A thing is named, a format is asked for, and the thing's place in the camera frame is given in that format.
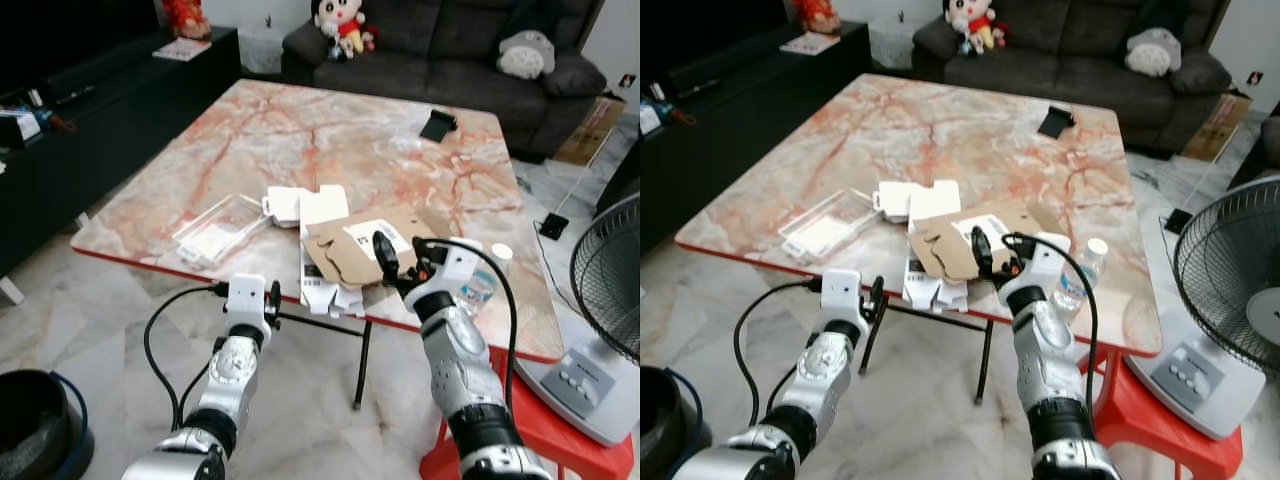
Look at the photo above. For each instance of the clear plastic tray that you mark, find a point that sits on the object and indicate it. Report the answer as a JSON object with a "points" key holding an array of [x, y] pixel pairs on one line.
{"points": [[218, 232], [828, 226]]}

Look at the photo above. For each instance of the small white tabbed carton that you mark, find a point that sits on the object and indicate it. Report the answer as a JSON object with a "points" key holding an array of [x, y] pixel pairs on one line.
{"points": [[282, 206], [893, 202]]}

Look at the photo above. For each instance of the brown cardboard box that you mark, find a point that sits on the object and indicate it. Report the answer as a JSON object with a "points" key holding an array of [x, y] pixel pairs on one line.
{"points": [[1218, 125], [590, 130]]}

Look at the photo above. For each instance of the clear plastic water bottle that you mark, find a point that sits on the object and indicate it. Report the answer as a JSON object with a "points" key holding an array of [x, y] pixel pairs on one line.
{"points": [[1078, 280], [482, 290]]}

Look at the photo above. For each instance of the small white device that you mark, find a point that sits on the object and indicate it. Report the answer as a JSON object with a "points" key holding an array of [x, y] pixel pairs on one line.
{"points": [[20, 125], [650, 118]]}

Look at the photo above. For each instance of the dark grey fabric sofa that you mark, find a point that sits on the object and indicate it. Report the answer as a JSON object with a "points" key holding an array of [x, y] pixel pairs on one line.
{"points": [[1070, 70], [440, 70]]}

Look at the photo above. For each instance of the red plastic stool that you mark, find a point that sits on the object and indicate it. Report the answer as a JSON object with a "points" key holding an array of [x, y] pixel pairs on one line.
{"points": [[1160, 430], [540, 440]]}

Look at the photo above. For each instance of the red ornament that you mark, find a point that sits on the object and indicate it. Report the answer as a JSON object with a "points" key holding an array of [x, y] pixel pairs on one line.
{"points": [[817, 14], [187, 18]]}

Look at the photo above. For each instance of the black floor power adapter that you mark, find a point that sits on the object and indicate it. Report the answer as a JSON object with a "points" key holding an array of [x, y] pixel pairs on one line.
{"points": [[1178, 221], [553, 226]]}

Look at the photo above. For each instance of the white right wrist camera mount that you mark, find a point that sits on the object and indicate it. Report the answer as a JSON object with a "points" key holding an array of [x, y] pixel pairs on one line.
{"points": [[458, 266], [1046, 258]]}

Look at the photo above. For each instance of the brown cardboard piece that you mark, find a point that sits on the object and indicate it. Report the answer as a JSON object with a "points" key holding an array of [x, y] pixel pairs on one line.
{"points": [[945, 248], [340, 255]]}

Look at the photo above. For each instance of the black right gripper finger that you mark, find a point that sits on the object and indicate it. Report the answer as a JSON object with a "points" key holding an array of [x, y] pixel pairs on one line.
{"points": [[982, 250], [385, 255]]}

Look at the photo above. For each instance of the pink marble coffee table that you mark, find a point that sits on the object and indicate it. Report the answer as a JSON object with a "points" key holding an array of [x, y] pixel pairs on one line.
{"points": [[330, 150], [950, 140]]}

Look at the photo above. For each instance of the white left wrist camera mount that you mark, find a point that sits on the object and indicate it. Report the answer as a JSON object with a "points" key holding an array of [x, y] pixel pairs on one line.
{"points": [[246, 298], [842, 292]]}

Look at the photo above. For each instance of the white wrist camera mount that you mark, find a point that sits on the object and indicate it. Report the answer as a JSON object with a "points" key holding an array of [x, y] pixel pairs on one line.
{"points": [[842, 292], [246, 298], [458, 266], [1046, 258]]}

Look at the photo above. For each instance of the white booklet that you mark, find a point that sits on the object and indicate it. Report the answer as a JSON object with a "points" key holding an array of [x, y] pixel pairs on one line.
{"points": [[810, 43], [182, 49]]}

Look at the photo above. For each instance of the grey white plush cushion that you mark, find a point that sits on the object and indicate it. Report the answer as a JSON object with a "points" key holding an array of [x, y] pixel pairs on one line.
{"points": [[1153, 52], [525, 55]]}

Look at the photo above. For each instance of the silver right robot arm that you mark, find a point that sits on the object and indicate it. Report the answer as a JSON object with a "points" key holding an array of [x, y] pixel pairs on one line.
{"points": [[462, 368], [1050, 355]]}

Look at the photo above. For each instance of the black tv cabinet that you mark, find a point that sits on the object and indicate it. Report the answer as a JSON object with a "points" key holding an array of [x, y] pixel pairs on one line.
{"points": [[110, 150], [740, 130]]}

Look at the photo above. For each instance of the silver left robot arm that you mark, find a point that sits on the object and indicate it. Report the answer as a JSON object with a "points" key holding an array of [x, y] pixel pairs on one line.
{"points": [[822, 372], [232, 378]]}

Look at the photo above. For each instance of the small black box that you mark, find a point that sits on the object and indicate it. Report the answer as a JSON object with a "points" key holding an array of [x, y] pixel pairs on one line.
{"points": [[437, 126], [1055, 122]]}

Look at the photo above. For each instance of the grey floor fan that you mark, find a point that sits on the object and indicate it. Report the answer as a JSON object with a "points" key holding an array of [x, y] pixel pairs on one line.
{"points": [[605, 270], [1230, 260]]}

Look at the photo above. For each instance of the black haired plush doll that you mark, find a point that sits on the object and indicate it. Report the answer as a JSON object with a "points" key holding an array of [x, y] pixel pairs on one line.
{"points": [[975, 20], [345, 25]]}

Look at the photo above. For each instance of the black television screen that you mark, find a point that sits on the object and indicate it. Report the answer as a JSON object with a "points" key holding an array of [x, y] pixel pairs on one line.
{"points": [[700, 25], [60, 35]]}

